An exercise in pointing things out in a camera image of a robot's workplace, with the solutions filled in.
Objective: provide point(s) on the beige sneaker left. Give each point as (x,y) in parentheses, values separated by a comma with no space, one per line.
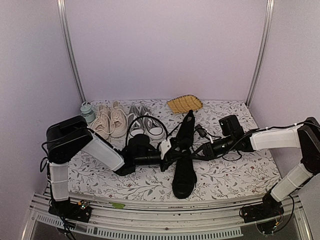
(101,124)

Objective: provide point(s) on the pale green small jar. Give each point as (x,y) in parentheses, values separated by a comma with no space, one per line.
(87,112)

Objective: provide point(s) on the beige sneaker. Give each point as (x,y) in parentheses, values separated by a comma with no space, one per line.
(119,120)
(101,124)

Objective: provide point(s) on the beige sneaker right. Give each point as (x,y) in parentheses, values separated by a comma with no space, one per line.
(119,120)

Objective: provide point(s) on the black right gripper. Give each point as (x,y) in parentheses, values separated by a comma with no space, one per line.
(209,152)

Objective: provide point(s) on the aluminium frame post left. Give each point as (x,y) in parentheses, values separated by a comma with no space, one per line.
(61,6)

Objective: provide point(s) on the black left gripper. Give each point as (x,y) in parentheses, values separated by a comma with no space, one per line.
(169,157)

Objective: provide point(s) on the black rear canvas sneaker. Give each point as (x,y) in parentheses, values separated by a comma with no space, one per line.
(185,135)

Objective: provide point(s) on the grey sneaker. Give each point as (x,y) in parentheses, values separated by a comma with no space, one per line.
(152,127)
(137,126)

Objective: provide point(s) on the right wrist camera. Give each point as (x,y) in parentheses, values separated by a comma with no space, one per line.
(203,133)

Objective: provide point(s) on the black front canvas sneaker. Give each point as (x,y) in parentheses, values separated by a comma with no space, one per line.
(185,177)

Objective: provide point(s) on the aluminium frame post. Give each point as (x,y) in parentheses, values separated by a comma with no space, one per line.
(61,6)
(261,53)

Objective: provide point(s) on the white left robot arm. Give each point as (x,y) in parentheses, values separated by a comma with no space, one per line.
(66,139)

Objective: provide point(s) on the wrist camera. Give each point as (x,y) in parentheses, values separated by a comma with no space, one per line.
(203,133)
(164,147)

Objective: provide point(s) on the aluminium front rail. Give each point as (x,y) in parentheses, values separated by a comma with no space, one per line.
(171,220)

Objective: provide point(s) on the grey sneaker left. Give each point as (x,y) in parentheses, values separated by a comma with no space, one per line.
(137,126)

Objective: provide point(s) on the green tape piece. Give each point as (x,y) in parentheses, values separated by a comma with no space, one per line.
(117,205)

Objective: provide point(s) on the grey sneaker right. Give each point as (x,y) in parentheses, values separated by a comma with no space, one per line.
(152,127)

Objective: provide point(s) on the aluminium frame post right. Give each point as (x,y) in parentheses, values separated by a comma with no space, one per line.
(261,53)

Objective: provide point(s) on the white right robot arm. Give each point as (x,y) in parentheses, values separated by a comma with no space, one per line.
(303,135)

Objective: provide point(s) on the floral tablecloth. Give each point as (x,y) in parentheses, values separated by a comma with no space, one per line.
(234,176)

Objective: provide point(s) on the woven bamboo tray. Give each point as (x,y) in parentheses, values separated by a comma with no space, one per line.
(185,103)

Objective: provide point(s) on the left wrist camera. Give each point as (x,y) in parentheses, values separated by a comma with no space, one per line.
(164,147)

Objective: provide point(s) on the black canvas sneaker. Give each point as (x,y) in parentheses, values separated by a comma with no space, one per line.
(185,177)
(185,135)

